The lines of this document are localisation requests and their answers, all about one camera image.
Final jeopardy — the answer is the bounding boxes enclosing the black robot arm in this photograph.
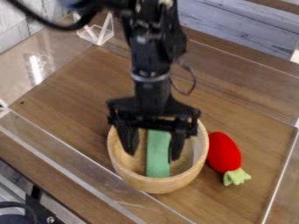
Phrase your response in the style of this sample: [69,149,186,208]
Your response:
[59,0,202,161]

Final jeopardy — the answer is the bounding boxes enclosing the green rectangular block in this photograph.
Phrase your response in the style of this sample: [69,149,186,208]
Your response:
[146,129,171,178]

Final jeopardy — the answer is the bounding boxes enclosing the red plush strawberry toy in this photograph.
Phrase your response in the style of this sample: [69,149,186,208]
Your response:
[207,132,252,186]

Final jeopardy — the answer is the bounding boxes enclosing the clear acrylic tray wall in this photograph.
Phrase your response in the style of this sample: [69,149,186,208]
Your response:
[0,30,299,224]

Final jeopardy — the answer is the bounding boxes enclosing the brown wooden bowl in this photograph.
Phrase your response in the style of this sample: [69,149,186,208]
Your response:
[107,121,210,194]

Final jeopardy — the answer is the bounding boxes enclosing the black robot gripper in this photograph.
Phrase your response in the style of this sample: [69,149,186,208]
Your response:
[106,76,202,162]

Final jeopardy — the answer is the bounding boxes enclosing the black table mount bracket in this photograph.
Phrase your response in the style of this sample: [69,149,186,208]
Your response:
[0,185,67,224]

